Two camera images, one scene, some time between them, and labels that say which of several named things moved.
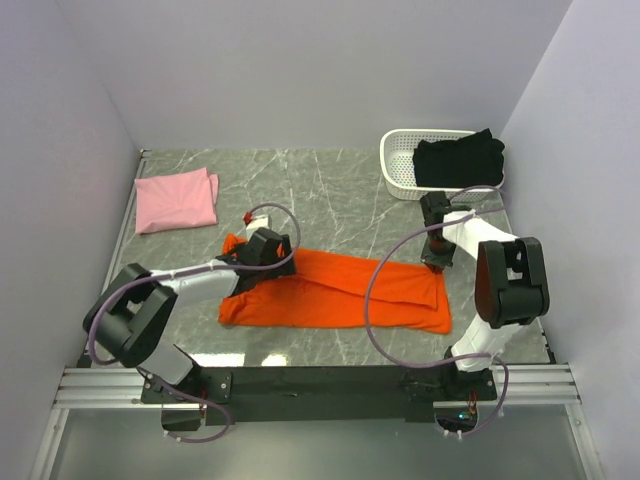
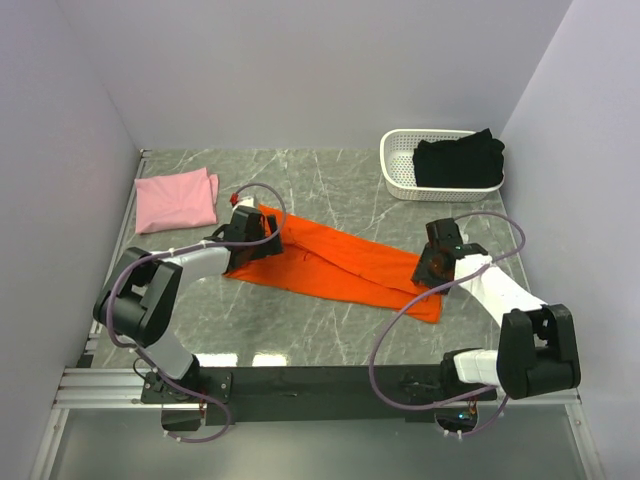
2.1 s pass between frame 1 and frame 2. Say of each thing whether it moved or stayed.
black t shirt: stayed
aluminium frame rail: stayed
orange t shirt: moved
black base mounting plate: stayed
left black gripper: moved
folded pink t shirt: stayed
